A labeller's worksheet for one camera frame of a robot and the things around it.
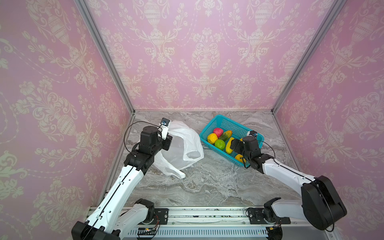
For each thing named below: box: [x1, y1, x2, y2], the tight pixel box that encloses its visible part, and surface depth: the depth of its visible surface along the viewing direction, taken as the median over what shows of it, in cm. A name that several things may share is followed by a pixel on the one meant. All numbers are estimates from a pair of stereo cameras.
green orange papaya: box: [219, 130, 233, 141], surface depth 103 cm
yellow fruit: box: [207, 133, 219, 144], surface depth 100 cm
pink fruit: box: [213, 127, 224, 139], surface depth 103 cm
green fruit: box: [214, 139, 226, 150], surface depth 96 cm
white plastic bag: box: [154, 120, 205, 179], surface depth 79 cm
